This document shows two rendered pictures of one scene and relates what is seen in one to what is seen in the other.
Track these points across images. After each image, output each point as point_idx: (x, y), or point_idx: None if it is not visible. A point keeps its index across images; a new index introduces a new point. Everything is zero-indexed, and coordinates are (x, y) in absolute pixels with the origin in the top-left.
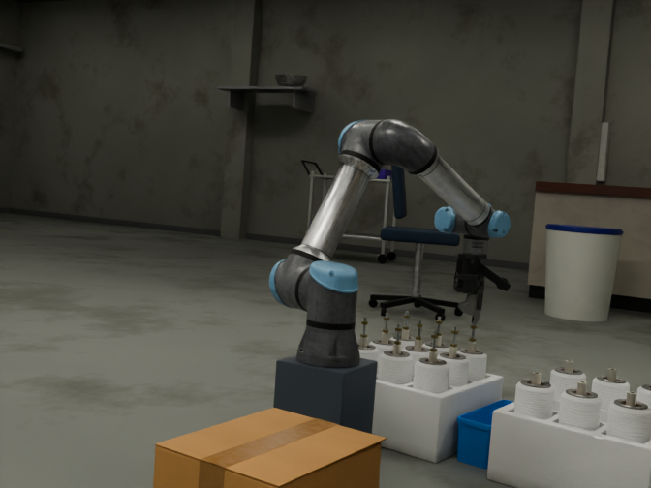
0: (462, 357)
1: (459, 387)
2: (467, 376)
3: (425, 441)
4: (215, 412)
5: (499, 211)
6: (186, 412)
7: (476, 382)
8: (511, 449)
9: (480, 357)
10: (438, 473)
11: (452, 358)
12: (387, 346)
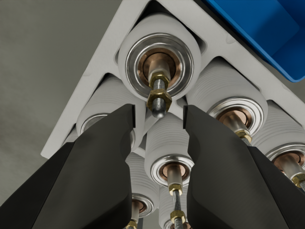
0: (249, 105)
1: (268, 89)
2: (241, 77)
3: None
4: (154, 218)
5: None
6: (159, 228)
7: (227, 50)
8: None
9: (199, 50)
10: (303, 86)
11: (260, 126)
12: (156, 203)
